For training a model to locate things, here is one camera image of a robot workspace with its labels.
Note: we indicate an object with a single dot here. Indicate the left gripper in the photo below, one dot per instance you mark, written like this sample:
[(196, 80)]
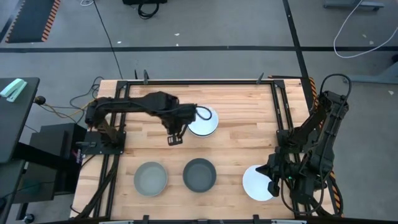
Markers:
[(175, 140)]

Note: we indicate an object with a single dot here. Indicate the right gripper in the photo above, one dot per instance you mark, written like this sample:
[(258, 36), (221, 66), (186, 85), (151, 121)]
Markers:
[(278, 169)]

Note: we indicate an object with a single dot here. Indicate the large white bowl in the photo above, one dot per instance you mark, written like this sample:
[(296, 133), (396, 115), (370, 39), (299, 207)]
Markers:
[(255, 186)]

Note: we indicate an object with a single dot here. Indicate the dark grey bowl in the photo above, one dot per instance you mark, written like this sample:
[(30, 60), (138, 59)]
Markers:
[(184, 175)]

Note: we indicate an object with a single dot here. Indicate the light grey bowl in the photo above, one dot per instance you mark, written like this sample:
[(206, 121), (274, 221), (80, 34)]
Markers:
[(150, 179)]

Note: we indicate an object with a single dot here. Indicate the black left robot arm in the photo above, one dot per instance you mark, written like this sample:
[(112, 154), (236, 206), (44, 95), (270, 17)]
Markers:
[(140, 104)]

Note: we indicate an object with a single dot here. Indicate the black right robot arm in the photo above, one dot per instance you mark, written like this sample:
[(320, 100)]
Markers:
[(329, 115)]

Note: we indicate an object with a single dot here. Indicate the black clamp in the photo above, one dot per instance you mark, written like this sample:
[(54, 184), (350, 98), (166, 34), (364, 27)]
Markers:
[(145, 219), (260, 78), (145, 77), (256, 219)]

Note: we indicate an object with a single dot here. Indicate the orange black striped strip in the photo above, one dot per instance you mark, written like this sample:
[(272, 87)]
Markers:
[(313, 90)]

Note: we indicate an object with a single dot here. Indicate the black box on floor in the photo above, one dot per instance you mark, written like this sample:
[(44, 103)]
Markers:
[(144, 1)]

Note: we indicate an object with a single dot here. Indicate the black equipment box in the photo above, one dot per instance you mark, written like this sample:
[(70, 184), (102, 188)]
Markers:
[(46, 146)]

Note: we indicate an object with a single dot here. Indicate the black round knob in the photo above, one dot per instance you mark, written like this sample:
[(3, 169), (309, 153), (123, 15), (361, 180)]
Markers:
[(39, 100)]

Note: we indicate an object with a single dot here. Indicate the grey desk foot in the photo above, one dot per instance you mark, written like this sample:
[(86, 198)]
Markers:
[(382, 76), (354, 4)]

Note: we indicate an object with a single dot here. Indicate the black side table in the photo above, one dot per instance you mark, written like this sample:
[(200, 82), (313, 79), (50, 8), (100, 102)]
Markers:
[(14, 124)]

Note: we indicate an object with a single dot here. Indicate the mint green stapler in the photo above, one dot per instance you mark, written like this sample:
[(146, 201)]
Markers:
[(13, 89)]

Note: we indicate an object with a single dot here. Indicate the black caster wheel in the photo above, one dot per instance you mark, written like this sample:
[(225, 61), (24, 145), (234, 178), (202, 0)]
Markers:
[(29, 218)]

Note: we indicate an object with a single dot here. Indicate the black mat orange striped edge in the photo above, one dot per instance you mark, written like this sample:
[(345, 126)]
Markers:
[(29, 20)]

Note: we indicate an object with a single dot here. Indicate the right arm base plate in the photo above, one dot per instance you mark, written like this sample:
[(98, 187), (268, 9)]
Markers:
[(281, 137)]

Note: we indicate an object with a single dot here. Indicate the black metal table frame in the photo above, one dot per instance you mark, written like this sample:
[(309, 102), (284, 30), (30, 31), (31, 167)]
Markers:
[(202, 82)]

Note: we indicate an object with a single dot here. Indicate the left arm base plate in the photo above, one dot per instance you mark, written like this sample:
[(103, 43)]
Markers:
[(93, 149)]

